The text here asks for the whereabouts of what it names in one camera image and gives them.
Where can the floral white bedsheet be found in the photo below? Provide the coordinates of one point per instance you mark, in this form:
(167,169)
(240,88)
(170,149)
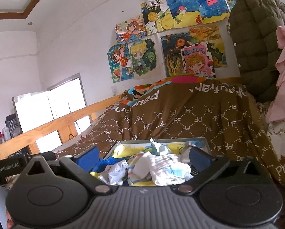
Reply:
(275,132)

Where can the dark starry seaweed drawing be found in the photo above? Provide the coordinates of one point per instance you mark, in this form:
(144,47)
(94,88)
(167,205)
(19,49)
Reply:
(173,44)

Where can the olive quilted jacket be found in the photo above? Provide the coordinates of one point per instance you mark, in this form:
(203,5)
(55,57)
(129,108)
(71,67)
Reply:
(252,27)

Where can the yellow planet drawing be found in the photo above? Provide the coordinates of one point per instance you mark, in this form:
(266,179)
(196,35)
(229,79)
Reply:
(156,16)

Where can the orange hair girl drawing left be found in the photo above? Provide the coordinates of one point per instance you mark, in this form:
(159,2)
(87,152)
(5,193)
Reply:
(120,63)

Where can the blond boy drawing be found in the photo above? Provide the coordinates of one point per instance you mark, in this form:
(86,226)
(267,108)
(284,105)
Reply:
(144,58)

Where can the person's left hand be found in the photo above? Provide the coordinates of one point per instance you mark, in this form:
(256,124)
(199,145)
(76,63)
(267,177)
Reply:
(5,218)

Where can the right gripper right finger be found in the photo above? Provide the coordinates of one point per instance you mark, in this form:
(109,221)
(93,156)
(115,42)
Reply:
(208,168)

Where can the anime girl drawing top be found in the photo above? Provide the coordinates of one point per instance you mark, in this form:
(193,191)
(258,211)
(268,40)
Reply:
(131,30)

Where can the black plastic crate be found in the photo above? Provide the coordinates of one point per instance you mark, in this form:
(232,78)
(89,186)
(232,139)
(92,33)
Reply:
(14,127)

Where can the brown PF patterned blanket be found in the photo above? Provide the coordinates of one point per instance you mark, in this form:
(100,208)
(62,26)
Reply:
(226,115)

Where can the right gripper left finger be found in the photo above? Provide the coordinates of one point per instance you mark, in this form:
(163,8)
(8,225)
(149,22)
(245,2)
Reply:
(79,168)

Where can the grey tray with frog picture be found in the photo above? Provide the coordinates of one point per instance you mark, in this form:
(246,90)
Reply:
(156,162)

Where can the white cloth pile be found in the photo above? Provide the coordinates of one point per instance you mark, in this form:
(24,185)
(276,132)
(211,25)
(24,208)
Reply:
(110,174)

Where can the pink cow-border girl drawing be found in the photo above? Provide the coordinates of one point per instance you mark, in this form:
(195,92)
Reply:
(197,59)

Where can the wooden bed rail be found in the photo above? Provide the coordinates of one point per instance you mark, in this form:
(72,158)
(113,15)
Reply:
(65,126)

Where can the blue sea yellow sand drawing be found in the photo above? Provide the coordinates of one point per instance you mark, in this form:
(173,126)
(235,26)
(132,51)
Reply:
(186,13)

